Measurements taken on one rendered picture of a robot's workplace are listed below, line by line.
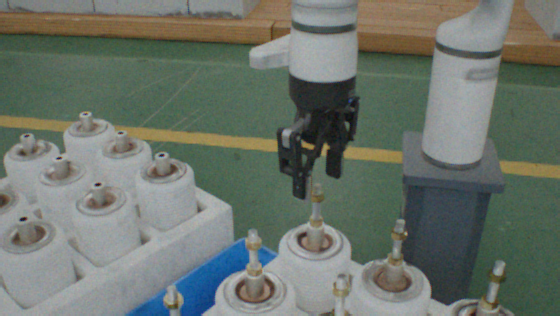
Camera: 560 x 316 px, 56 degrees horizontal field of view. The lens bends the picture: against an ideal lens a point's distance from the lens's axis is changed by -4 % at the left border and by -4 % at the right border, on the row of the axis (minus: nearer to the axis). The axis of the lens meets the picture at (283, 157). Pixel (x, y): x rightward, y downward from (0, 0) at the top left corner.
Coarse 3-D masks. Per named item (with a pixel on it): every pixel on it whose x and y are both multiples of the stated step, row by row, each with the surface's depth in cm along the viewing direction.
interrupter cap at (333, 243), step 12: (300, 228) 75; (324, 228) 75; (288, 240) 73; (300, 240) 73; (324, 240) 73; (336, 240) 73; (300, 252) 71; (312, 252) 71; (324, 252) 71; (336, 252) 70
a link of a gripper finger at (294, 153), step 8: (280, 128) 59; (280, 136) 59; (296, 136) 58; (280, 144) 60; (296, 144) 59; (280, 152) 61; (288, 152) 60; (296, 152) 59; (280, 160) 61; (296, 160) 60; (280, 168) 62; (296, 168) 60; (296, 176) 61
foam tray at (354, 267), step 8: (272, 264) 80; (352, 264) 80; (352, 272) 78; (352, 280) 78; (432, 304) 72; (440, 304) 72; (208, 312) 71; (296, 312) 71; (304, 312) 71; (432, 312) 71; (440, 312) 71
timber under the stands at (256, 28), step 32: (288, 0) 261; (384, 0) 262; (416, 0) 263; (448, 0) 265; (0, 32) 246; (32, 32) 243; (64, 32) 240; (96, 32) 237; (128, 32) 234; (160, 32) 231; (192, 32) 229; (224, 32) 226; (256, 32) 224; (288, 32) 221; (384, 32) 215; (416, 32) 216; (512, 32) 218; (544, 32) 219; (544, 64) 207
